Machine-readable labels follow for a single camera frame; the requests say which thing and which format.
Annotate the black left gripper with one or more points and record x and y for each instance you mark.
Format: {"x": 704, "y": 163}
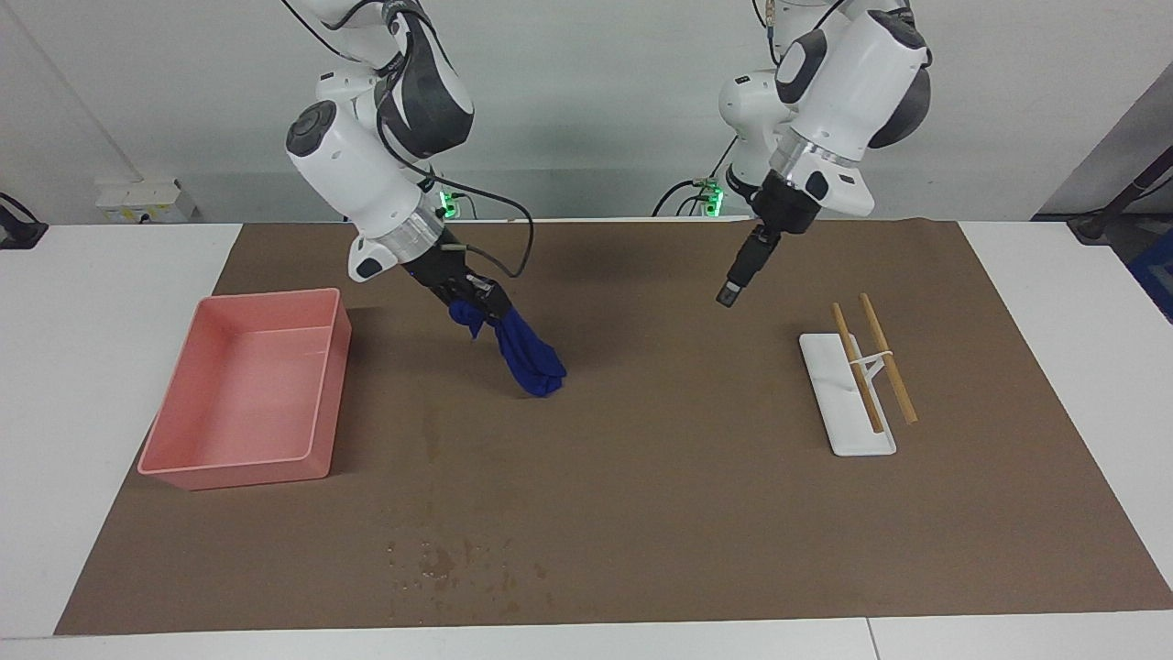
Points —
{"x": 783, "y": 211}

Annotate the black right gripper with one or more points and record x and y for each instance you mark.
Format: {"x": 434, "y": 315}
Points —
{"x": 444, "y": 275}

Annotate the blue towel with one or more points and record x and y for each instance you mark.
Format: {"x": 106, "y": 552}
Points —
{"x": 527, "y": 357}

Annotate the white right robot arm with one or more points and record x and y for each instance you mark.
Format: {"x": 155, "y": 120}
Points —
{"x": 367, "y": 156}

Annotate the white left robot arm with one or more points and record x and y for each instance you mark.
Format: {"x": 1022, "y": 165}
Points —
{"x": 843, "y": 92}

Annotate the light wooden dowel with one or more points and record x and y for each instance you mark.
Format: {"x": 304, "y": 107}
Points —
{"x": 893, "y": 376}
{"x": 857, "y": 367}

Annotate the brown table mat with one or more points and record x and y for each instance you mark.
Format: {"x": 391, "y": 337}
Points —
{"x": 641, "y": 477}

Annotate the pink plastic bin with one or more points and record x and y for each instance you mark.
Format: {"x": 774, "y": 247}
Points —
{"x": 247, "y": 394}

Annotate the black stand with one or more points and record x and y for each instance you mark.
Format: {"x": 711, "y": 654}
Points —
{"x": 1113, "y": 206}

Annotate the blue crate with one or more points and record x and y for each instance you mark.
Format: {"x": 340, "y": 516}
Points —
{"x": 1156, "y": 280}

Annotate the black clamp mount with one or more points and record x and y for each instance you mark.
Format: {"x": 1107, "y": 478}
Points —
{"x": 16, "y": 229}

